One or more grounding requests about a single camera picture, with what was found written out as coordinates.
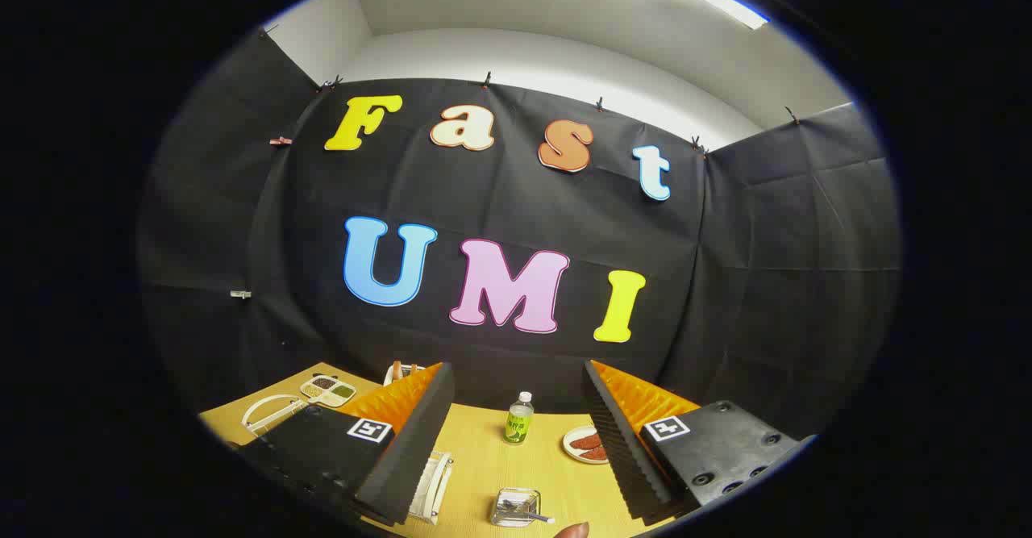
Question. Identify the red food piece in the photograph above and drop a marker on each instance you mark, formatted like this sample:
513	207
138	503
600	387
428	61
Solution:
595	454
587	440

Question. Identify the divided tray with grains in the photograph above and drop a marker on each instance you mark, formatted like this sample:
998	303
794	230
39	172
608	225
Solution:
328	390

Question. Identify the cream toaster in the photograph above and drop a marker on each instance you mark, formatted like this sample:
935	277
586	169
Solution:
403	375

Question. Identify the green label drink bottle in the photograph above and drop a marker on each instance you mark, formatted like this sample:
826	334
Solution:
518	425

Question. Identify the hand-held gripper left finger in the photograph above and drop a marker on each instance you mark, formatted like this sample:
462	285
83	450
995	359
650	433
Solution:
419	441

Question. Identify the small white oval plate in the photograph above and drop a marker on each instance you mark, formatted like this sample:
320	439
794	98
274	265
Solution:
573	444

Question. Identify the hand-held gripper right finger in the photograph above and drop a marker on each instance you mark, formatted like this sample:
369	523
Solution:
617	441

